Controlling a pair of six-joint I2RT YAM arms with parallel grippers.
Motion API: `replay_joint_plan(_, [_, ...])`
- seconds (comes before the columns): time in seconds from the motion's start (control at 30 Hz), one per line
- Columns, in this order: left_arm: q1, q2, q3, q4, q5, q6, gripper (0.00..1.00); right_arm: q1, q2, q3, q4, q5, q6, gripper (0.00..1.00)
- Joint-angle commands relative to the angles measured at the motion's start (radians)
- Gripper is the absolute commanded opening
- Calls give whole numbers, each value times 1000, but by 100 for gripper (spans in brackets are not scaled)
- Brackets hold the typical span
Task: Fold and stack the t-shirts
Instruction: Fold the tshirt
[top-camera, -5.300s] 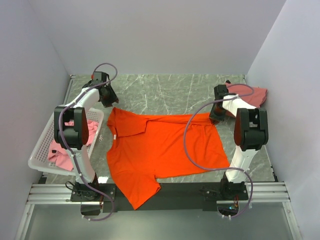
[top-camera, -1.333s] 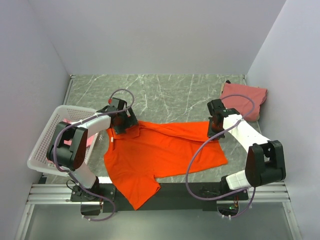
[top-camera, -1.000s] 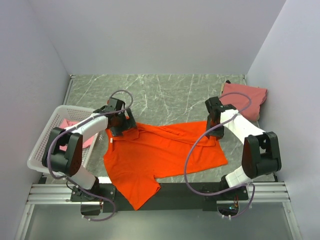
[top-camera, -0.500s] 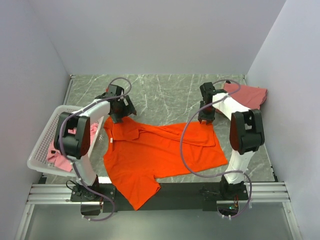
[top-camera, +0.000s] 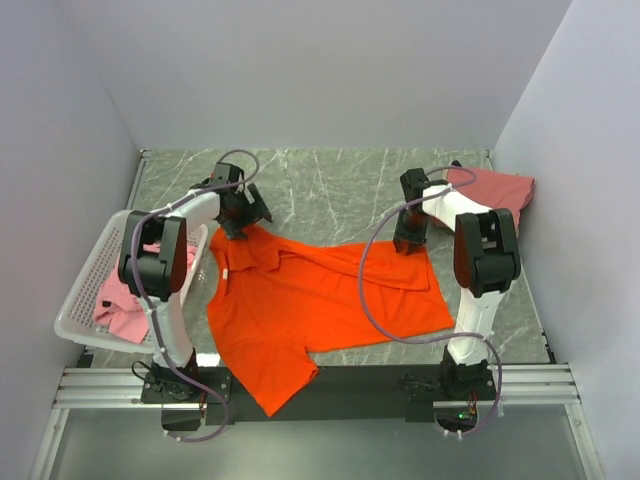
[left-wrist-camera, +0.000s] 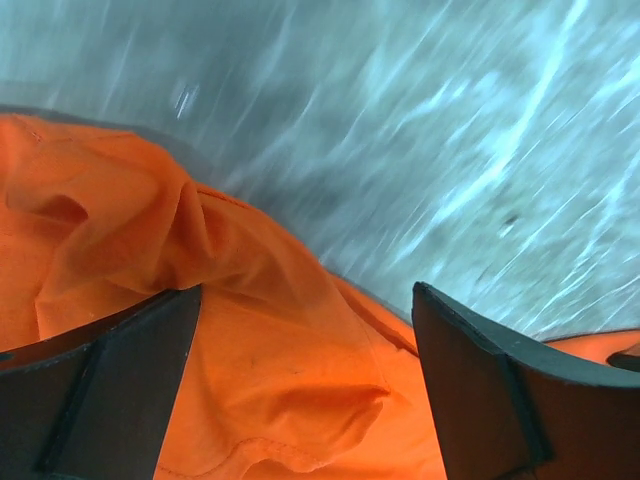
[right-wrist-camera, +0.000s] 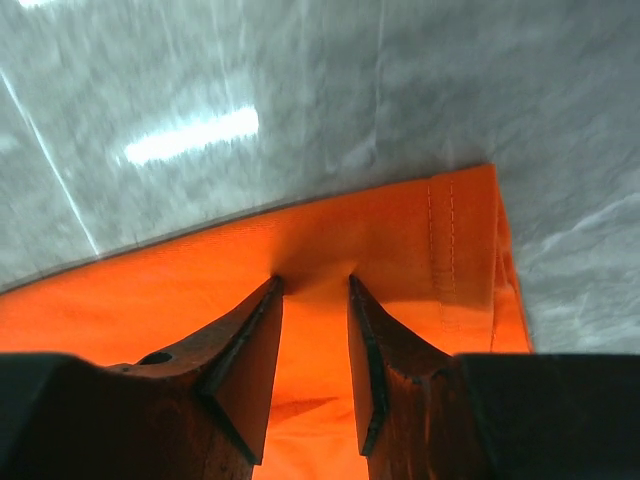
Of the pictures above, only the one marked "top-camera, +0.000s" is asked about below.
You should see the crumpled pink shirt in basket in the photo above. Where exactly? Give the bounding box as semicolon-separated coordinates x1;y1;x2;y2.
92;242;199;345

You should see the white plastic laundry basket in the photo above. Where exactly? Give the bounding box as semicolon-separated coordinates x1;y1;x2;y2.
54;210;208;366

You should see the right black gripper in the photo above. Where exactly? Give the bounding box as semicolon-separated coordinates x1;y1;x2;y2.
393;206;431;254

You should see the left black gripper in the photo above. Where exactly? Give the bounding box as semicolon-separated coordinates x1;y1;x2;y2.
218;184;271;240

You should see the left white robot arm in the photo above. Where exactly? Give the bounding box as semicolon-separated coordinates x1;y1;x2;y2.
117;159;272;402

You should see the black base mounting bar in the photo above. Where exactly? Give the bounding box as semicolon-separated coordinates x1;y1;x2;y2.
141;365;498;430

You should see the orange polo shirt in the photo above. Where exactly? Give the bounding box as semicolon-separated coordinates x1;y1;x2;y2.
207;225;454;416

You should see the folded pink t shirt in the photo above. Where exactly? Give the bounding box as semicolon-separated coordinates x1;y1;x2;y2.
458;167;535;235

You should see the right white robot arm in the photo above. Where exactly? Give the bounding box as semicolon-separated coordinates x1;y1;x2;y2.
393;168;521;399

